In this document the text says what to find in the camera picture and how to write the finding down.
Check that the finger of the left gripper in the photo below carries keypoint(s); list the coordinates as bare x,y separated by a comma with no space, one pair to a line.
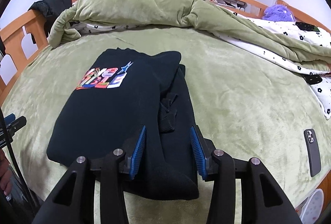
10,118
17,124

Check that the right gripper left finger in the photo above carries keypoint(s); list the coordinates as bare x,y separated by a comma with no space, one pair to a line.
72,199

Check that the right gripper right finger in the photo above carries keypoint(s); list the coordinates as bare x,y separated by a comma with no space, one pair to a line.
262,199

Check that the black sweater with logo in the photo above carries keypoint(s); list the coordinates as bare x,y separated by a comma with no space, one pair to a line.
128,98

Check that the left hand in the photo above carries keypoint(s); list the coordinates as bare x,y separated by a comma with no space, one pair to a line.
5,174

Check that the white star-patterned basket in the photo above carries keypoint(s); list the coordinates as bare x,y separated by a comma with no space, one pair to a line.
310,209

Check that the grey cased smartphone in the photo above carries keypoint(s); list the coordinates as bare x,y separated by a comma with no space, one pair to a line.
313,151

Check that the green plush bed sheet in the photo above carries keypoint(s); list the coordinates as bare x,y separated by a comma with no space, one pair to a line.
246,105

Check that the black jacket on headboard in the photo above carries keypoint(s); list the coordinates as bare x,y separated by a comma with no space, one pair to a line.
50,10

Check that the green flower-lined quilt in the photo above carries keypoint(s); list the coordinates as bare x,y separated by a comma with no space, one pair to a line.
296,46

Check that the purple plush toy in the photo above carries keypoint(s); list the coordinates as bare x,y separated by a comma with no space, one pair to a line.
278,13

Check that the wooden bed frame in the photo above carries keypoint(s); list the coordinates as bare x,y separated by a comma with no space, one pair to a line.
24,39

